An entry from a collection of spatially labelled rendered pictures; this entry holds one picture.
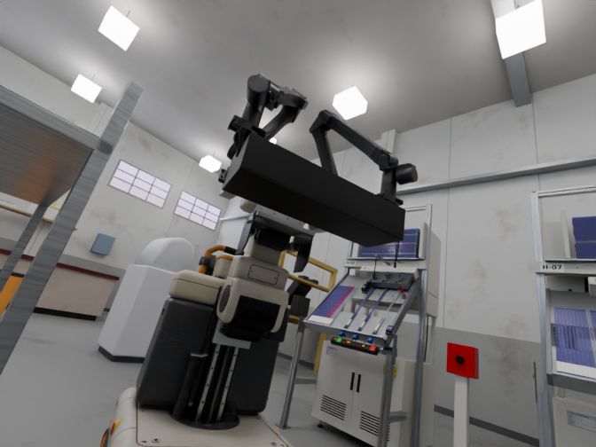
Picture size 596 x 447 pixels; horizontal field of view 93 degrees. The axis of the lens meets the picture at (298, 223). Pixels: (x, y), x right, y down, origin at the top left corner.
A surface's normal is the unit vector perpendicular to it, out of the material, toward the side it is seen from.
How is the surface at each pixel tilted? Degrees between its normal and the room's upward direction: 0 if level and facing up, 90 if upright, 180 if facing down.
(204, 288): 90
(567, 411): 90
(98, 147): 90
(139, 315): 90
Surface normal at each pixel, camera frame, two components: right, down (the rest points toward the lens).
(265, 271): 0.45, -0.07
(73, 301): 0.73, -0.08
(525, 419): -0.65, -0.38
